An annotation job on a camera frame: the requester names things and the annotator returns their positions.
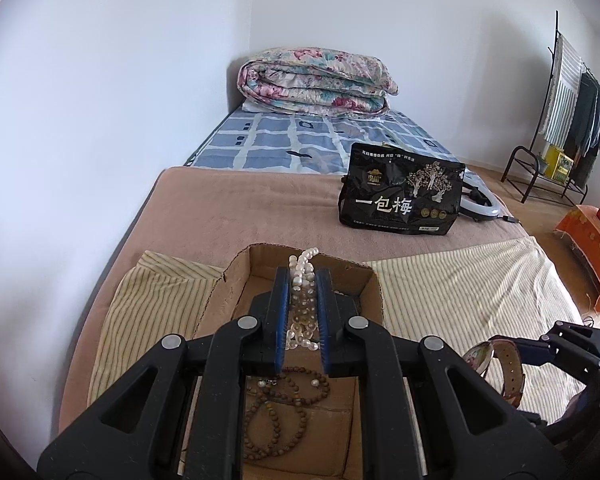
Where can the yellow green box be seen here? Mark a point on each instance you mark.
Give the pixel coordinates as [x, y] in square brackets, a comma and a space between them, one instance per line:
[558, 165]

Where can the orange covered table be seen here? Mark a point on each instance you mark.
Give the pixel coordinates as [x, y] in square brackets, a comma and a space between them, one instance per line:
[582, 227]

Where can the striped yellow bed cloth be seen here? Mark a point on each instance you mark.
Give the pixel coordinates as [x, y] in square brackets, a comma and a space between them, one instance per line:
[463, 296]

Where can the black clothes rack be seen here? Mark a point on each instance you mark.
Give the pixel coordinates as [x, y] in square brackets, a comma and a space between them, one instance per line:
[526, 165]

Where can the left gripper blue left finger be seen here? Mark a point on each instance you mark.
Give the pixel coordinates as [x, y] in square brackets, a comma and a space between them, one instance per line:
[280, 294]

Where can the blue checked mattress sheet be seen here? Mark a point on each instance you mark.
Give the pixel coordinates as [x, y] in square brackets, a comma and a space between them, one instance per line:
[305, 144]

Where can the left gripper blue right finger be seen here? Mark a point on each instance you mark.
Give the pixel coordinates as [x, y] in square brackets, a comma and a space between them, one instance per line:
[324, 297]

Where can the black snack bag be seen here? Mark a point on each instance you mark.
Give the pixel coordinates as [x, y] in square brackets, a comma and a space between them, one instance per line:
[392, 190]

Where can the folded floral quilt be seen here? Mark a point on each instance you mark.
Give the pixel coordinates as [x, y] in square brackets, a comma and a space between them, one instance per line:
[317, 81]

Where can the red strap wristwatch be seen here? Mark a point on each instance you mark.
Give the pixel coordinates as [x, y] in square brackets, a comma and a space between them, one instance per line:
[505, 352]

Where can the dark hanging clothes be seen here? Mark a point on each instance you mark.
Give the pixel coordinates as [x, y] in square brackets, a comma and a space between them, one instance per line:
[583, 141]

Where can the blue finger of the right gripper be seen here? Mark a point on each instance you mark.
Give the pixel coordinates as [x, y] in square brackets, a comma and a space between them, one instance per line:
[531, 352]

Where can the striped hanging towel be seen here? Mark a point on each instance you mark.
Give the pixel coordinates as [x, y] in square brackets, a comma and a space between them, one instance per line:
[563, 91]

